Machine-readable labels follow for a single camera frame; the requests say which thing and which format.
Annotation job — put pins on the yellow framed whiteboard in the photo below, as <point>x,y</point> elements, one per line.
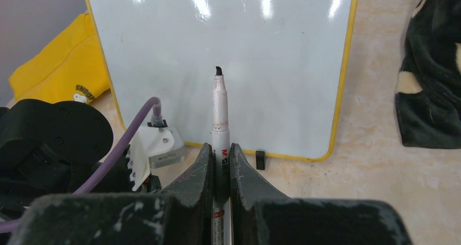
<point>284,64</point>

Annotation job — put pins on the yellow cloth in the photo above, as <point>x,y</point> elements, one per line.
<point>70,67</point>

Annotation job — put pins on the white marker pen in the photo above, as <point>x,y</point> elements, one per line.
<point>220,142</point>

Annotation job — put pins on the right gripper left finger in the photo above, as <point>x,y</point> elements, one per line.
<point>178,214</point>

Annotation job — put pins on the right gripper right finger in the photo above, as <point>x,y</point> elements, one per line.
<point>262,214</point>

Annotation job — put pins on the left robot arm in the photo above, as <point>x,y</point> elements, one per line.
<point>63,147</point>

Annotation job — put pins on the black floral pillow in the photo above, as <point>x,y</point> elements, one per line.
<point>427,95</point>

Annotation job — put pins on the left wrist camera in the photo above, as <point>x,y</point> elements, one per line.
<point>152,148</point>

